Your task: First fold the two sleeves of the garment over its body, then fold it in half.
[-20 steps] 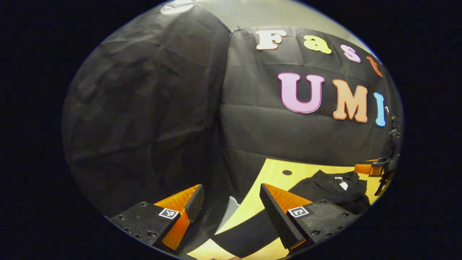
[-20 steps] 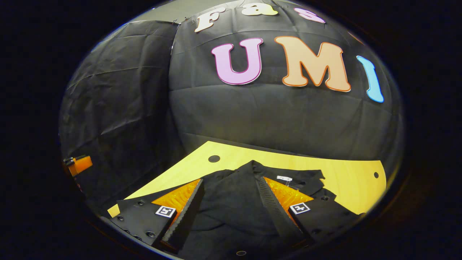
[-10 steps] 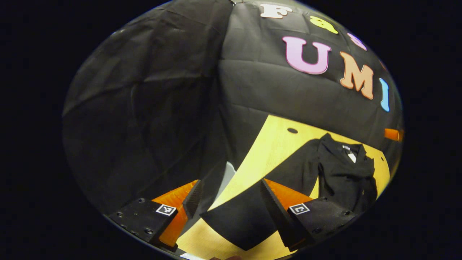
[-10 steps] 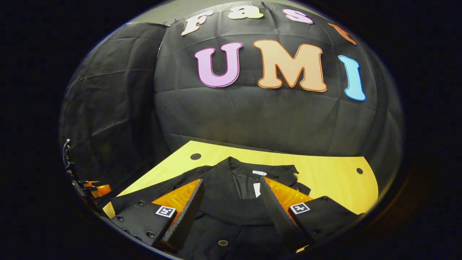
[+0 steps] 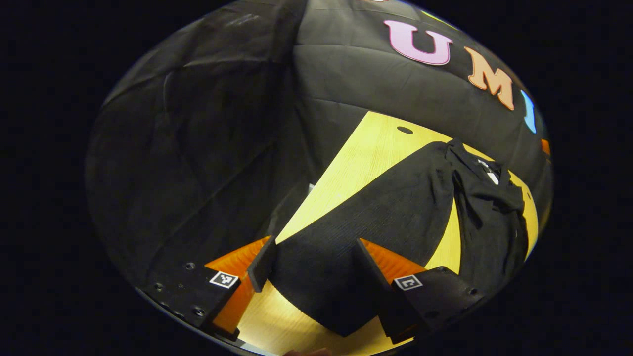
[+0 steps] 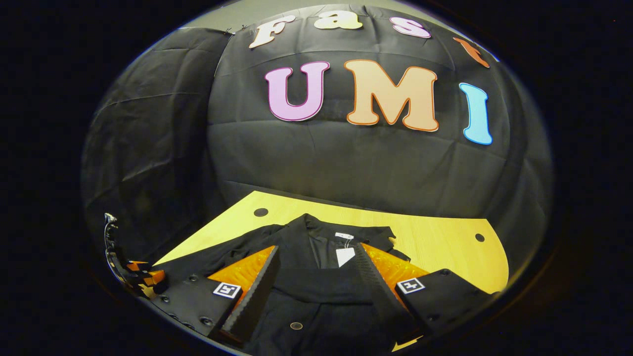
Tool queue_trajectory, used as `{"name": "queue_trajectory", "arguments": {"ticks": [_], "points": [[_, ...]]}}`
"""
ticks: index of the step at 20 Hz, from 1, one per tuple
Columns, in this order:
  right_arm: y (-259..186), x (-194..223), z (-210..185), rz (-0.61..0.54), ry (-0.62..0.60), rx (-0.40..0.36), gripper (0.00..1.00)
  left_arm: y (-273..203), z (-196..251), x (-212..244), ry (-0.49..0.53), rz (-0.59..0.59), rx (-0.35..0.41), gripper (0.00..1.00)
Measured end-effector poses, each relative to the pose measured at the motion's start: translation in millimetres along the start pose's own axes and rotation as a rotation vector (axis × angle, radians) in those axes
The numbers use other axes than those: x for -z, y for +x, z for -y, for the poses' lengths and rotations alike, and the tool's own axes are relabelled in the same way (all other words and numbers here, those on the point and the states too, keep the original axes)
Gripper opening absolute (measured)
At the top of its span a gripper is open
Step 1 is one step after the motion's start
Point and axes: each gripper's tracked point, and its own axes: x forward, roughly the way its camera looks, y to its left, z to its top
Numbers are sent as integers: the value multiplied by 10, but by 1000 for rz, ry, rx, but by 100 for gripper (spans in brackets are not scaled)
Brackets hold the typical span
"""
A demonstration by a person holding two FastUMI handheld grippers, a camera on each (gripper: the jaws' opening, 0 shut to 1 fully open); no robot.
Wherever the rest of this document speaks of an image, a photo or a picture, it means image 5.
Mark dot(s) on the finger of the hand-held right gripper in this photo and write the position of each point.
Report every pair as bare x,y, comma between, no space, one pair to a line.
545,147

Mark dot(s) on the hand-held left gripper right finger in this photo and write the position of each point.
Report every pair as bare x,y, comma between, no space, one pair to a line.
368,273

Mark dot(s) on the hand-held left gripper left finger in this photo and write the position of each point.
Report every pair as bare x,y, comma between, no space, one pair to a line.
264,262

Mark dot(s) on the black button shirt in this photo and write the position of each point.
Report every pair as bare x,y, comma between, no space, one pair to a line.
385,207

